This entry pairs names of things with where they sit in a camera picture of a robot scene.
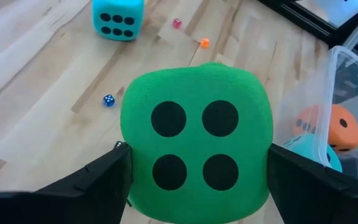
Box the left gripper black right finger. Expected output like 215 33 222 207
268 142 358 224

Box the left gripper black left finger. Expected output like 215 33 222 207
0 142 134 224

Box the large cyan foam die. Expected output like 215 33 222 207
283 133 344 174
91 0 145 42

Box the large orange foam die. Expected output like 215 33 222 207
292 104 358 153

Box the large green foam die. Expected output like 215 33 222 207
119 61 275 224

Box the clear plastic container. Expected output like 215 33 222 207
273 45 358 187

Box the small blue die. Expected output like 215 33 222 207
103 94 116 108

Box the black aluminium table frame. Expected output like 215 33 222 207
258 0 358 68

